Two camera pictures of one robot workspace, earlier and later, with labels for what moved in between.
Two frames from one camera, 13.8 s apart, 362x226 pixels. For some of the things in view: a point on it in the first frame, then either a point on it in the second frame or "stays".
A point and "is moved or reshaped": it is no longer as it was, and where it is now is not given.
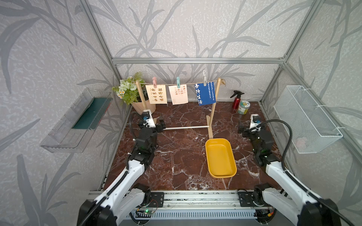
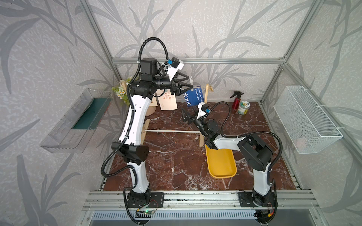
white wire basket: [313, 132] stays
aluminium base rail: [195, 199] stays
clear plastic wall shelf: [76, 129] stays
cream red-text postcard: [179, 95] is moved or reshaped
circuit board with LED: [148, 212] stays
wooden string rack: [210, 119] to [146, 123]
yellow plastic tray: [221, 159] stays
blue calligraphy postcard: [205, 94] to [193, 98]
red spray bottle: [236, 101] stays
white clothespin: [205, 78] to [191, 83]
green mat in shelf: [93, 115] stays
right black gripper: [247, 131] to [190, 117]
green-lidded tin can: [243, 107] stays
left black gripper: [160, 127] to [176, 90]
